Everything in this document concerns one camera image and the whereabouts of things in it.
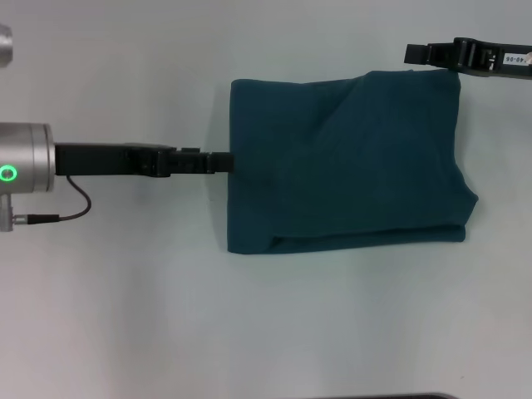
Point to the silver metal elbow connector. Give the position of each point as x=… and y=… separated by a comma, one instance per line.
x=6, y=214

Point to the teal blue printed t-shirt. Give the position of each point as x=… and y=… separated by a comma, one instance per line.
x=345, y=166

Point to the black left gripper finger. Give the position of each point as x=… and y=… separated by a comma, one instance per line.
x=216, y=162

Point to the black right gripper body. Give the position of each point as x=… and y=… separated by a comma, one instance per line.
x=494, y=58

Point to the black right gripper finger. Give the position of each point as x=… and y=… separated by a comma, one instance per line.
x=420, y=54

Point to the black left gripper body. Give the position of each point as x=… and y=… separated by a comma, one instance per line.
x=104, y=160

